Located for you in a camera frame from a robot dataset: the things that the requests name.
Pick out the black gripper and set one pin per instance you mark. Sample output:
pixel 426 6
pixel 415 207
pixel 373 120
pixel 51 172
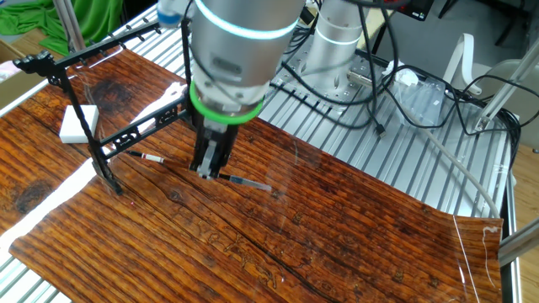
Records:
pixel 217 136

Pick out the thin black pen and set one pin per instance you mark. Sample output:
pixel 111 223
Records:
pixel 153 157

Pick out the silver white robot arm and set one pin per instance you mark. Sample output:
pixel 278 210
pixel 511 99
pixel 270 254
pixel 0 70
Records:
pixel 244 42

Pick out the black pen rack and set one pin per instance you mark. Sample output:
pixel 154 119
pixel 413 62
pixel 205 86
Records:
pixel 35 63

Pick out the aluminium robot mounting plate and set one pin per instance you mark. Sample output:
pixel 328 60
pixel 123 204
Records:
pixel 337 99

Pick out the white foam block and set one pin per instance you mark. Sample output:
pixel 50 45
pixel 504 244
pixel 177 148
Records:
pixel 71 130

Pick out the wood grain table mat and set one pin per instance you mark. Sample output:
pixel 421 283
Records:
pixel 337 252

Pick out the silver metal cylinder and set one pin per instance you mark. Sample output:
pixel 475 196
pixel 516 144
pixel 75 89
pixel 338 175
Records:
pixel 360 78

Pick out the green cloth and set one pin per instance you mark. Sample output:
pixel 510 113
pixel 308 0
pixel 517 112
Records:
pixel 101 21

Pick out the cardboard box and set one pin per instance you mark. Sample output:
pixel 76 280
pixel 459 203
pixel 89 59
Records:
pixel 14 90

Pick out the white crumpled paper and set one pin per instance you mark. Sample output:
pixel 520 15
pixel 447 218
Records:
pixel 400 71

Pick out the clear plastic bag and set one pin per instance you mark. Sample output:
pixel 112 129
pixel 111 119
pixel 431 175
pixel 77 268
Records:
pixel 421 105

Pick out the black meter red digits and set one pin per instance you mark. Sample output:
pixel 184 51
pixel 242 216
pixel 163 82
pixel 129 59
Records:
pixel 417 8

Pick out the white plastic chair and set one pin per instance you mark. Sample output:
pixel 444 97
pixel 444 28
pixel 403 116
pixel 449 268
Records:
pixel 465 42

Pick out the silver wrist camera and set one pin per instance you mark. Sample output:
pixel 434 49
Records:
pixel 172 12

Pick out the aluminium frame post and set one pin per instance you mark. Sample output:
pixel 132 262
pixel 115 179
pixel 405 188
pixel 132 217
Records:
pixel 505 93
pixel 67 25
pixel 520 244

